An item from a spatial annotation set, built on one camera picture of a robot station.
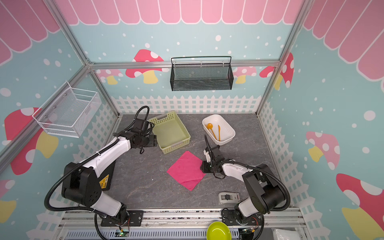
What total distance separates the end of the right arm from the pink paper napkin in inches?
3.5

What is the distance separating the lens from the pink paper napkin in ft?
2.87

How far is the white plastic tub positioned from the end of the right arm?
22 cm

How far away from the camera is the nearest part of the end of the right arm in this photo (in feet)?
2.37

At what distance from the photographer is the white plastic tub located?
105 centimetres

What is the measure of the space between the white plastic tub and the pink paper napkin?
23cm
